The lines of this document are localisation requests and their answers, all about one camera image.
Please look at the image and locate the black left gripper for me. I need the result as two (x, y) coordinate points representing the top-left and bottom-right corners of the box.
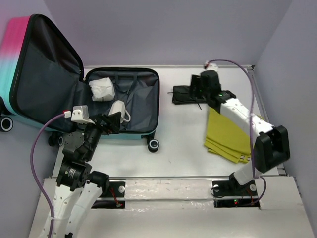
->
(83, 110), (122, 159)

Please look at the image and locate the black cloth pouch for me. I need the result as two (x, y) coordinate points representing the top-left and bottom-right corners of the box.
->
(169, 85), (215, 109)

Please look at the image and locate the white ceramic mug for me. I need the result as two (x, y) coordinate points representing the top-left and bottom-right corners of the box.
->
(108, 100), (131, 123)

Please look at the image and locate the white plastic bag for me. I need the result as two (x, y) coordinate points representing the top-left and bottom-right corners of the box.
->
(89, 77), (115, 102)

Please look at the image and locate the yellow-green towel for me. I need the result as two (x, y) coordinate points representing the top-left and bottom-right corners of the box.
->
(204, 109), (251, 164)

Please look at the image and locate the pink and teal kids suitcase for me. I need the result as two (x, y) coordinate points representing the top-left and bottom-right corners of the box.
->
(0, 14), (160, 152)

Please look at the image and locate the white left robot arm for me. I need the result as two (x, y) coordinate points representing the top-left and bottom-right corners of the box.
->
(39, 113), (121, 238)

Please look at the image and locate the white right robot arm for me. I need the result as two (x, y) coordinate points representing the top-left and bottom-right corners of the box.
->
(189, 70), (290, 197)

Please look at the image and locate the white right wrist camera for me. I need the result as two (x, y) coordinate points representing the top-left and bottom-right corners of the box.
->
(203, 61), (218, 72)

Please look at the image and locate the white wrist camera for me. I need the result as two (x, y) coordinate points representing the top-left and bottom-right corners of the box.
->
(63, 105), (95, 124)
(203, 61), (218, 72)

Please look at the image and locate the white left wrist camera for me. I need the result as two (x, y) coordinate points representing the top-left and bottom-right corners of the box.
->
(63, 105), (95, 124)

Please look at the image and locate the silver aluminium rail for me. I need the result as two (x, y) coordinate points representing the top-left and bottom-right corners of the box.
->
(110, 176), (229, 180)

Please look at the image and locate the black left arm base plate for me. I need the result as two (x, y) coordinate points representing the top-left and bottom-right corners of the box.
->
(92, 180), (126, 209)

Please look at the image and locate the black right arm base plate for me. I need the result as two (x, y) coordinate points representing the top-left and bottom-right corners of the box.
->
(210, 180), (260, 208)

